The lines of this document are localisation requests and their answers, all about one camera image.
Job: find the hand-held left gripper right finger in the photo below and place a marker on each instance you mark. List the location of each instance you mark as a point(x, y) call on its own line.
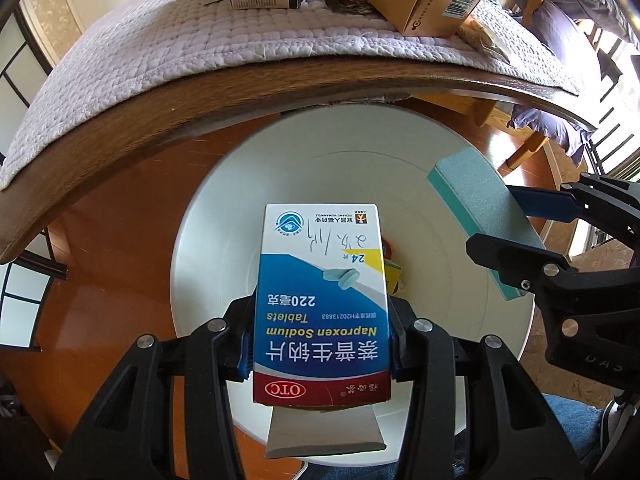
point(397, 350)

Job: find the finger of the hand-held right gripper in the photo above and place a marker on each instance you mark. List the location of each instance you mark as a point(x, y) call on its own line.
point(540, 202)
point(515, 257)

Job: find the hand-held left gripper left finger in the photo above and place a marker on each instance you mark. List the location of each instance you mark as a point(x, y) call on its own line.
point(245, 355)

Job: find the green sponge block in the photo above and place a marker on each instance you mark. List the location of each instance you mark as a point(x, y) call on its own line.
point(475, 190)

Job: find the small yellow packet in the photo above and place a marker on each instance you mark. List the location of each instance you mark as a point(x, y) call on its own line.
point(392, 270)

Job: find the blue and white medicine box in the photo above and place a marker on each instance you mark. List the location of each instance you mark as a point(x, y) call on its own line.
point(320, 310)

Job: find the white round bin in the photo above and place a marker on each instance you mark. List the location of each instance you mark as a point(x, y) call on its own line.
point(325, 160)

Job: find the wooden chair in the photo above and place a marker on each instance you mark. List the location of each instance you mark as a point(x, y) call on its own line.
point(525, 147)

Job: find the person's blue jeans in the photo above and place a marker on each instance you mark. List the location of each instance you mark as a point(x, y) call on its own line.
point(575, 435)

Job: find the purple cloth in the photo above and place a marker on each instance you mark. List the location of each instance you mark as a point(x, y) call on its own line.
point(555, 25)

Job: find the black framed folding screen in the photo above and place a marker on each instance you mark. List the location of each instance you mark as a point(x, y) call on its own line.
point(22, 280)

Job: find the wooden table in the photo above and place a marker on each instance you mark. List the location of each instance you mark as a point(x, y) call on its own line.
point(150, 110)

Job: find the white quilted mat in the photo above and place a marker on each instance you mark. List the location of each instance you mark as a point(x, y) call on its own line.
point(200, 50)

